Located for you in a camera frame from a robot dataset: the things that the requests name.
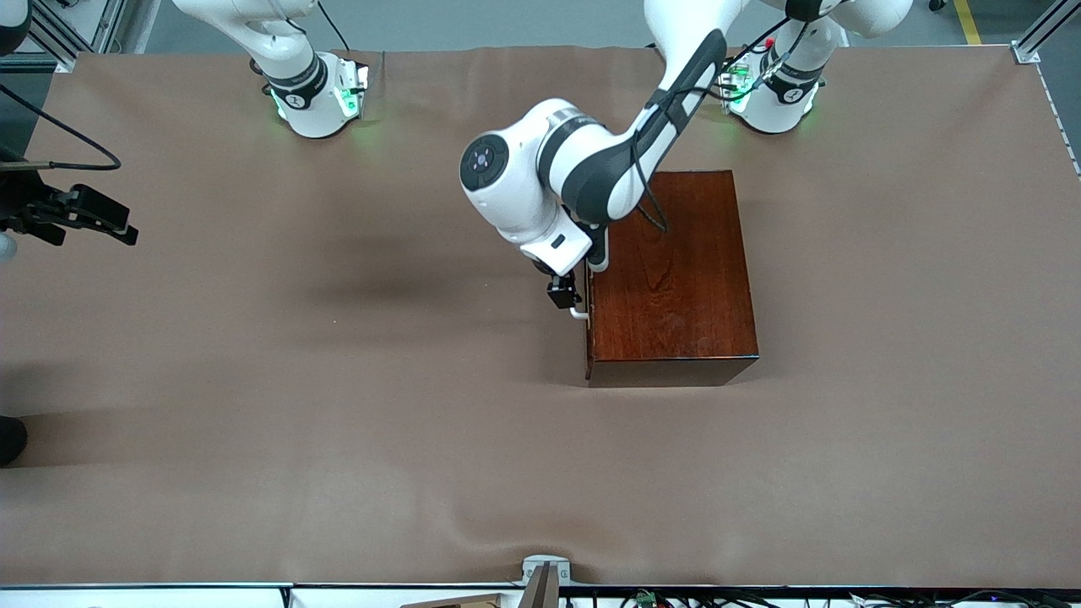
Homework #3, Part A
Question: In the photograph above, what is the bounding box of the silver aluminium profile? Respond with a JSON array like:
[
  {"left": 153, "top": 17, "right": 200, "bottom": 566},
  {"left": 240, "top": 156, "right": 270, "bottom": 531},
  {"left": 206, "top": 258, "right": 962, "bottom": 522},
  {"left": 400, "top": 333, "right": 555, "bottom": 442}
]
[{"left": 1011, "top": 0, "right": 1081, "bottom": 65}]

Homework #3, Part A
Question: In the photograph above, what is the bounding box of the brown table mat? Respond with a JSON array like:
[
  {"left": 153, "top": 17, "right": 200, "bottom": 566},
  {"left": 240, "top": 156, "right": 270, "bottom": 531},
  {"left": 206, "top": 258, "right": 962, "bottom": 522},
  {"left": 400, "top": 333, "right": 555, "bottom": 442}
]
[{"left": 0, "top": 44, "right": 1081, "bottom": 589}]

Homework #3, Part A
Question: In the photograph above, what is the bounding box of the light brown wooden board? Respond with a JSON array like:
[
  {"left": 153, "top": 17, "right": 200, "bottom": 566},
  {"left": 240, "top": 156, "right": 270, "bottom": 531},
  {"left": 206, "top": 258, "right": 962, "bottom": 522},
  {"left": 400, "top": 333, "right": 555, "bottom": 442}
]
[{"left": 399, "top": 594, "right": 508, "bottom": 608}]

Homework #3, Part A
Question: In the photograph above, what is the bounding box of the dark aluminium frame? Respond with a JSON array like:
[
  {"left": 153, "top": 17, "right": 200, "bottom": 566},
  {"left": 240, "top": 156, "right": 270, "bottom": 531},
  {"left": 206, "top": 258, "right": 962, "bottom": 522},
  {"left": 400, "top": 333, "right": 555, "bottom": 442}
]
[{"left": 21, "top": 0, "right": 140, "bottom": 75}]

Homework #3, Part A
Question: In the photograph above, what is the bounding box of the grey metal camera bracket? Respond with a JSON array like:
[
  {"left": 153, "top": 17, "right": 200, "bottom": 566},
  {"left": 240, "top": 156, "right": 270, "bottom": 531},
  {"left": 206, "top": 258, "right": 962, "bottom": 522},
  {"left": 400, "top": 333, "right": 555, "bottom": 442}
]
[{"left": 521, "top": 555, "right": 572, "bottom": 608}]

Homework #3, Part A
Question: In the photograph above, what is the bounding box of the dark brown wooden cabinet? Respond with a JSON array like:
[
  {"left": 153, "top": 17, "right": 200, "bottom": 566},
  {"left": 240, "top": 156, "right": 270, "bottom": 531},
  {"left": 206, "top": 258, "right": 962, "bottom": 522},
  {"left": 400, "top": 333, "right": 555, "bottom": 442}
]
[{"left": 585, "top": 171, "right": 759, "bottom": 388}]

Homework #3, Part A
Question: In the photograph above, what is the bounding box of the black right arm base cable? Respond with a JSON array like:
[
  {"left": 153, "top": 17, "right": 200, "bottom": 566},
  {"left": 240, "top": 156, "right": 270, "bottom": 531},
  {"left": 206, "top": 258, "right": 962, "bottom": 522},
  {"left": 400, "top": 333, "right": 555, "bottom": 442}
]
[{"left": 317, "top": 0, "right": 354, "bottom": 53}]

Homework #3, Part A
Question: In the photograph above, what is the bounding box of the wooden drawer with white handle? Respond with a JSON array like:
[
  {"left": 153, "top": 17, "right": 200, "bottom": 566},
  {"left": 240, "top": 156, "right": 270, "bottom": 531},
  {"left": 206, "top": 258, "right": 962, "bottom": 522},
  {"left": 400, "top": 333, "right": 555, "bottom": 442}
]
[{"left": 569, "top": 262, "right": 594, "bottom": 381}]

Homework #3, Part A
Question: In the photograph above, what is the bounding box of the black round object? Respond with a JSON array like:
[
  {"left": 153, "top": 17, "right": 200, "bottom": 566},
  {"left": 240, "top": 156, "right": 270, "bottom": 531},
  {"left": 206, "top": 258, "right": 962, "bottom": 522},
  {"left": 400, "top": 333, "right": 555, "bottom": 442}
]
[{"left": 0, "top": 416, "right": 29, "bottom": 467}]

